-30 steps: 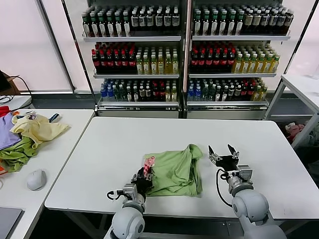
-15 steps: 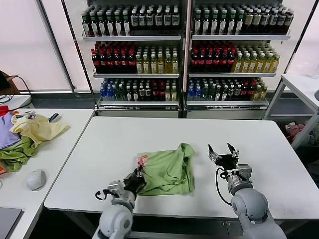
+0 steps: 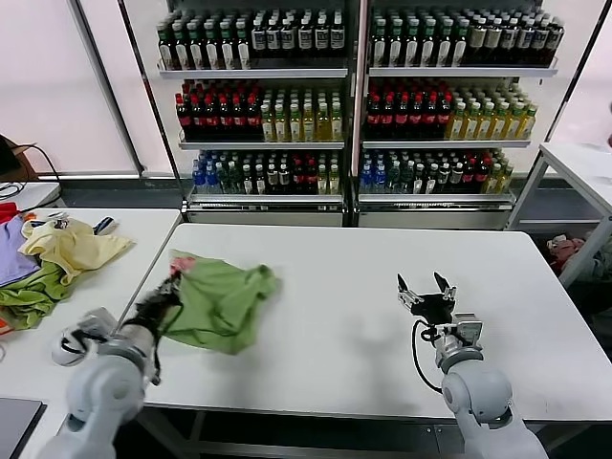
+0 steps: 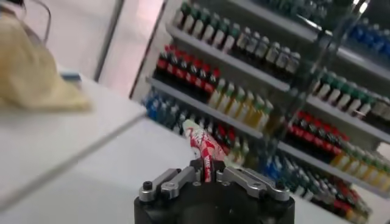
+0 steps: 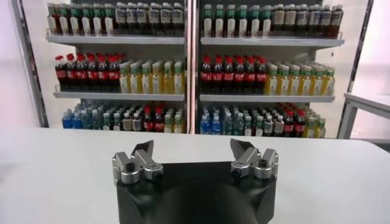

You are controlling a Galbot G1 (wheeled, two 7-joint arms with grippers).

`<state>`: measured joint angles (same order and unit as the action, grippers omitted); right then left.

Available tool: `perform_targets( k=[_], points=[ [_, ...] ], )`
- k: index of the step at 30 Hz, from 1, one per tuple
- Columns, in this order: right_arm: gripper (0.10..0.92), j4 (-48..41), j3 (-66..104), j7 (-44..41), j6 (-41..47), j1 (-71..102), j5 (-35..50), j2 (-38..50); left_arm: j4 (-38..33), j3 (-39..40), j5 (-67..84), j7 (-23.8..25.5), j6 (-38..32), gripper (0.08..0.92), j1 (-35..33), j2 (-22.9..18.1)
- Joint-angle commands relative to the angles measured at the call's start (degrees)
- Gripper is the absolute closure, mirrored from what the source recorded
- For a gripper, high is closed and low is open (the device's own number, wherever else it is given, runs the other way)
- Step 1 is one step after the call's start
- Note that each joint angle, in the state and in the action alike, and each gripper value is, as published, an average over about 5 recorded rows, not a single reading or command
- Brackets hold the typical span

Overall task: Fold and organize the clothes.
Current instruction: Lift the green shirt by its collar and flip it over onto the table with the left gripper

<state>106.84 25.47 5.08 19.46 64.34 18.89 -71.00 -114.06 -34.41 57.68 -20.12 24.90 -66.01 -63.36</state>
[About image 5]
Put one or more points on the dark tea bottle pale label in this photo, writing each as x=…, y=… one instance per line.
x=278, y=19
x=301, y=19
x=314, y=19
x=290, y=19
x=325, y=19
x=336, y=19

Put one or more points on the metal beverage display shelf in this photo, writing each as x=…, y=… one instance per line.
x=122, y=39
x=274, y=42

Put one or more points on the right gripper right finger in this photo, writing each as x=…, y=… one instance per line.
x=253, y=164

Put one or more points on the blue drink bottle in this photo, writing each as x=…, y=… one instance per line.
x=204, y=126
x=215, y=126
x=76, y=121
x=67, y=121

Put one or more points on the green cap white label bottle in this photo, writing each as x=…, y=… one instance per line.
x=242, y=27
x=230, y=27
x=97, y=25
x=219, y=27
x=254, y=27
x=74, y=25
x=86, y=25
x=108, y=25
x=63, y=25
x=266, y=27
x=207, y=27
x=51, y=25

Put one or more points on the white metal frame table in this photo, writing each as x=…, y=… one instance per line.
x=365, y=102

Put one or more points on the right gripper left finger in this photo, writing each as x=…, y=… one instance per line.
x=137, y=165

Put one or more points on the white cap dark drink bottle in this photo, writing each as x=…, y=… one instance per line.
x=259, y=126
x=278, y=126
x=116, y=121
x=268, y=126
x=137, y=121
x=127, y=121
x=106, y=121
x=248, y=126

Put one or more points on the dark bottle blue white label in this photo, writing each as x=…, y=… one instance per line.
x=166, y=18
x=177, y=18
x=153, y=18
x=141, y=18
x=131, y=18
x=120, y=18

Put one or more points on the dark green drink bottle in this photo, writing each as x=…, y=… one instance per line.
x=237, y=126
x=227, y=126
x=96, y=121
x=86, y=121

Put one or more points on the red cap cola bottle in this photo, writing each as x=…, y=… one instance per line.
x=239, y=76
x=217, y=76
x=206, y=76
x=113, y=74
x=103, y=74
x=147, y=121
x=299, y=126
x=228, y=76
x=71, y=74
x=289, y=126
x=260, y=76
x=61, y=74
x=250, y=76
x=81, y=74
x=158, y=121
x=92, y=74

